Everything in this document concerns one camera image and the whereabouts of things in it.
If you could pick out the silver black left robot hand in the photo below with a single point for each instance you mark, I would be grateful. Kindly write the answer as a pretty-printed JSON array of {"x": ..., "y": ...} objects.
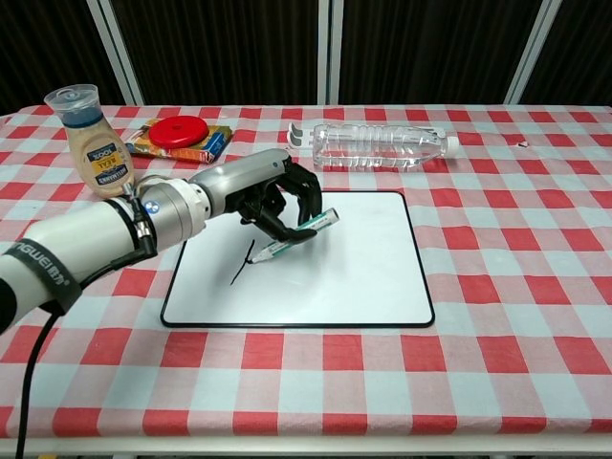
[{"x": 248, "y": 177}]

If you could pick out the green whiteboard marker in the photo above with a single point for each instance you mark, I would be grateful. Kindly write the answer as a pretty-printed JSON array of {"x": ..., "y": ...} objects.
[{"x": 329, "y": 218}]

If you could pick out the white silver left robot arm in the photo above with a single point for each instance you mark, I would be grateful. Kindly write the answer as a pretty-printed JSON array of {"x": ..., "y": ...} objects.
[{"x": 91, "y": 239}]

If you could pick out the white dry-erase board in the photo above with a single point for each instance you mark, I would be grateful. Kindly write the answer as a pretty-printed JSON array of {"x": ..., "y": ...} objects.
[{"x": 358, "y": 268}]

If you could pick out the red white checkered tablecloth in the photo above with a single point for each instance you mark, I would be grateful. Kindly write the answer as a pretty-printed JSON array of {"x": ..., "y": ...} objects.
[{"x": 306, "y": 382}]

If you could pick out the colourful flat snack packet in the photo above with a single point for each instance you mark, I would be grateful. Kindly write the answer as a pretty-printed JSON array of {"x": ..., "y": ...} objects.
[{"x": 212, "y": 146}]

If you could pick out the red round plastic lid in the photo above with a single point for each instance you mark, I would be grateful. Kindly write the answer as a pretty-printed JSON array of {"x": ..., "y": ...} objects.
[{"x": 178, "y": 130}]

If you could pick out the clear plastic water bottle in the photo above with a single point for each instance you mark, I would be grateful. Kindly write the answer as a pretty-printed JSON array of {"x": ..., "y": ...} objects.
[{"x": 373, "y": 146}]

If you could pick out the upside down mayonnaise bottle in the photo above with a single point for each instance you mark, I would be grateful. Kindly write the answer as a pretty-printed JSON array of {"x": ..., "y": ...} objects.
[{"x": 98, "y": 153}]

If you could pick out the white metal frame post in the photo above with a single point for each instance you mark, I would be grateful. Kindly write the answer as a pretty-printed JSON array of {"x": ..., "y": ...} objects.
[
  {"x": 330, "y": 52},
  {"x": 119, "y": 52},
  {"x": 531, "y": 52}
]

